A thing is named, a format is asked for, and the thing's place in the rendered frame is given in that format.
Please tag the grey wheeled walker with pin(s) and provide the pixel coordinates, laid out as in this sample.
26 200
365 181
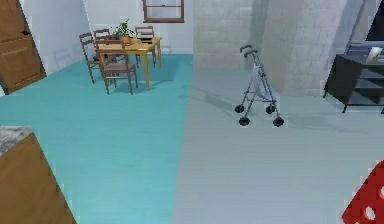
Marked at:
258 86

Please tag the black and white tabletop object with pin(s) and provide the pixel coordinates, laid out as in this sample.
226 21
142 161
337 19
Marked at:
145 37

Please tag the brown cabinet with stone top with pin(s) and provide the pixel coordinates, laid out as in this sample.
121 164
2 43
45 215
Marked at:
23 180

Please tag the brown wooden room door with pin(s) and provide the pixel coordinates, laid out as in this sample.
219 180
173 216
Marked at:
16 50

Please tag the yellow wooden dining table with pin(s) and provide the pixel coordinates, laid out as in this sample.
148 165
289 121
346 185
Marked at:
143 46

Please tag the brown framed window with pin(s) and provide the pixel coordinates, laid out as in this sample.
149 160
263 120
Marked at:
163 11

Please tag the black shelf unit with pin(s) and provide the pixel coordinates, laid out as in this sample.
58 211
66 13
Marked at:
353 80

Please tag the green potted house plant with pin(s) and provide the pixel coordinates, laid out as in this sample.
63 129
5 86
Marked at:
124 31

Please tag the red white-dotted object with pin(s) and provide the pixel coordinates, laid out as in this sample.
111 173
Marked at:
366 200

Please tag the brown wooden chair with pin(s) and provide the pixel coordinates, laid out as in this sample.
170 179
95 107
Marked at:
116 66
88 50
101 33
145 31

